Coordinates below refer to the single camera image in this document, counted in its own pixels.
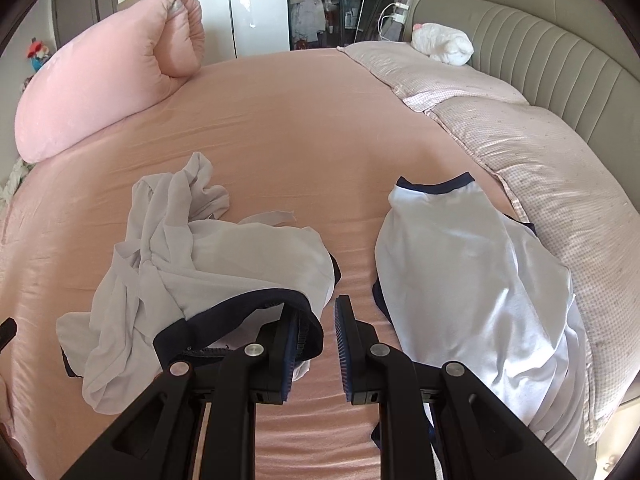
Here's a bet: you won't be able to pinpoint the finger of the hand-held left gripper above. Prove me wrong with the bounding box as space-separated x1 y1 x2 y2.
0 317 18 356

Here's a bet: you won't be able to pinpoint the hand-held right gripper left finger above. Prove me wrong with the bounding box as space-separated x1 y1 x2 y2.
60 305 301 480

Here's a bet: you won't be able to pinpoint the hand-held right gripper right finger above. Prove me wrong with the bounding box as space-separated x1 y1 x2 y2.
334 295 576 480

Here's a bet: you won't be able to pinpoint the white shirt with navy hem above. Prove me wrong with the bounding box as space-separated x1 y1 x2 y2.
55 151 343 415

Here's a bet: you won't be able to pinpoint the white jacket with navy collar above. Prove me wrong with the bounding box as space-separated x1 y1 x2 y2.
374 172 598 478

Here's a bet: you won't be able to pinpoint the white crumpled cloth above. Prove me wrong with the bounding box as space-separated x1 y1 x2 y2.
0 157 31 201

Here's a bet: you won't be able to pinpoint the bed with pink sheet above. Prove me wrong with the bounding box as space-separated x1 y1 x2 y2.
0 45 601 480

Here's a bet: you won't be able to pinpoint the pink checked pillow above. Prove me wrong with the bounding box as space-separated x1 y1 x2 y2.
425 95 633 446
337 40 531 113

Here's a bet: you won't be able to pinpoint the pink rolled duvet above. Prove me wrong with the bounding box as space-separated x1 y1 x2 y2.
15 0 206 164

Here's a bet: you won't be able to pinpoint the red and blue plush doll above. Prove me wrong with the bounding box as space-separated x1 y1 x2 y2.
26 37 53 73

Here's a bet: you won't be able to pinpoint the white plush toy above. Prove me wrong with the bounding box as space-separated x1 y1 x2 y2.
411 22 475 67

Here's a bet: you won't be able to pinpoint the grey cabinet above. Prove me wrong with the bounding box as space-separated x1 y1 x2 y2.
51 0 121 48

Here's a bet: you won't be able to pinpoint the glass-door cabinet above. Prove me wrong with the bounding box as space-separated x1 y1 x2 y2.
286 0 436 52

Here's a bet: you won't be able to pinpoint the grey padded headboard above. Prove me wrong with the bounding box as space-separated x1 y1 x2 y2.
407 0 640 171

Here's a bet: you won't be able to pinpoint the white wardrobe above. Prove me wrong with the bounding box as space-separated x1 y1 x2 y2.
167 0 291 63

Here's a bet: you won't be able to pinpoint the white charger cables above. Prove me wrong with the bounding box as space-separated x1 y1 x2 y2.
377 2 411 43

